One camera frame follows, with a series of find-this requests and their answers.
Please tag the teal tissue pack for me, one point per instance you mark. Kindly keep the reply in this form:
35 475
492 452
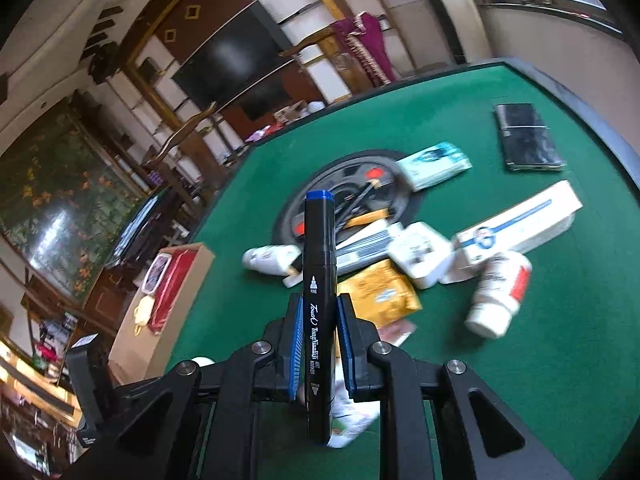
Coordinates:
432 165

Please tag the blue-capped black marker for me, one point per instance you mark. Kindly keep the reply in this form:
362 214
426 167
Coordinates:
320 260

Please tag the black phone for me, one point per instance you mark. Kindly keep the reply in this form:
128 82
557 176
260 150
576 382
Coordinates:
530 135

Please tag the orange-capped black marker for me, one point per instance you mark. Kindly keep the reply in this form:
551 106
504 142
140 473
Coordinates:
362 201

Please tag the cardboard box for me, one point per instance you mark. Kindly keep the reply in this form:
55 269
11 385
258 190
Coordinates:
195 280

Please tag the white bottle red label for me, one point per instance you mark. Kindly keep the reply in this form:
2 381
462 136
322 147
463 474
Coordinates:
497 295

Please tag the pale yellow case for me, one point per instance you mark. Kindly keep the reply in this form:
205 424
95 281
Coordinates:
142 312

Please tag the round table control panel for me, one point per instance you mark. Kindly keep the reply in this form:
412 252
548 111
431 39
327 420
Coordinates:
390 210

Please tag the small pink packet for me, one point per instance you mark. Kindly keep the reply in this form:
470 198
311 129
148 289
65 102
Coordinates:
397 332

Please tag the black television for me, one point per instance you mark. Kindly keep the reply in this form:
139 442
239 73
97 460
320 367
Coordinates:
230 55

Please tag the black wall panel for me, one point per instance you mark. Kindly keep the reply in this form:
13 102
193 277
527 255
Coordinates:
265 100

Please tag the white blue ointment box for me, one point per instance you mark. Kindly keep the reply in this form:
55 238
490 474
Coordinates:
520 225

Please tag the dark wooden chair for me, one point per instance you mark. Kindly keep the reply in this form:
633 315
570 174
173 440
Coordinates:
190 135

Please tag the black mahjong table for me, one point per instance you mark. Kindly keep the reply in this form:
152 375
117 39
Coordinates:
145 225

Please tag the white bottle green label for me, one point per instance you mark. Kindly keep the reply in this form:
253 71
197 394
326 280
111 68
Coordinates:
270 259

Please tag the red zip pouch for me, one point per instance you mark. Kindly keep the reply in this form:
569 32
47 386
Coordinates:
172 290

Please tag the white square box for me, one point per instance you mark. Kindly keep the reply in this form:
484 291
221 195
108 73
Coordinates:
420 255

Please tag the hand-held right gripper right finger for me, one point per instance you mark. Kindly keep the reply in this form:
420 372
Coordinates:
347 345

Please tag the flower wall mural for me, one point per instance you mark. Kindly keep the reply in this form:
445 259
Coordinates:
60 200

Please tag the grey tube black cap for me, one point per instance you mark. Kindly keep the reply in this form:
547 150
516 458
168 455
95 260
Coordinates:
365 247

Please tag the pink printed lidded case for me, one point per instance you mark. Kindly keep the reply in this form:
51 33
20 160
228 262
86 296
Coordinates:
157 272

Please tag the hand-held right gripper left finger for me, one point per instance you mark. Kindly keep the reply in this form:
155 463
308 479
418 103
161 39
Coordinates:
295 355

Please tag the purple fringed cloth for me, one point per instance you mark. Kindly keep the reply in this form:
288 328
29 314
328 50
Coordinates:
365 47

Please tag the gold foil packet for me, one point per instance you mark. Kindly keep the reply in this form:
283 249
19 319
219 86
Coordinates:
380 295

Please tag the wooden chair carved back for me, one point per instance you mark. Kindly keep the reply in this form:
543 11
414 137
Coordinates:
320 40

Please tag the orange black pen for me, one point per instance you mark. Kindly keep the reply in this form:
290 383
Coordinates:
367 219

